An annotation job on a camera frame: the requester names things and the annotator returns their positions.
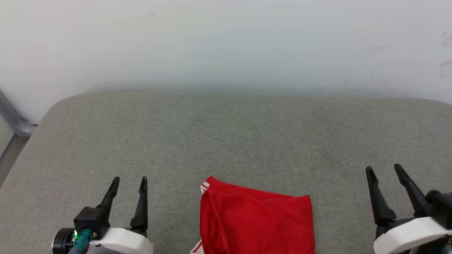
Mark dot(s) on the grey metal rail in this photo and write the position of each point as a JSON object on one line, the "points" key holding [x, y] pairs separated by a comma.
{"points": [[16, 127]]}

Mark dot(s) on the teal left camera connector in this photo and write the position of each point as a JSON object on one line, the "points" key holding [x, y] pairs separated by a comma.
{"points": [[81, 241]]}

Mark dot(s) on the red jersey with white sleeves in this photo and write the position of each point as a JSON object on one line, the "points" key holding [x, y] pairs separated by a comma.
{"points": [[254, 222]]}

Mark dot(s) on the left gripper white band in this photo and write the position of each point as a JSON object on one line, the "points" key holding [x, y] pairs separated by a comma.
{"points": [[122, 241]]}

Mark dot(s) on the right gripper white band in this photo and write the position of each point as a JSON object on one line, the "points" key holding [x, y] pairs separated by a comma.
{"points": [[406, 234]]}

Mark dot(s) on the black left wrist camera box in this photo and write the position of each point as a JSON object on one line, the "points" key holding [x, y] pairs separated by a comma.
{"points": [[90, 220]]}

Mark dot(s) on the grey fabric sofa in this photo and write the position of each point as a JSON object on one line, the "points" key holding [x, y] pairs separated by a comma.
{"points": [[226, 141]]}

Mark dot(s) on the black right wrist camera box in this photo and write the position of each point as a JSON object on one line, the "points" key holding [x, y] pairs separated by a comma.
{"points": [[441, 208]]}

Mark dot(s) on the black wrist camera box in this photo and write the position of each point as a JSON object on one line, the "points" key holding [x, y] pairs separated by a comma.
{"points": [[90, 220], [441, 208]]}

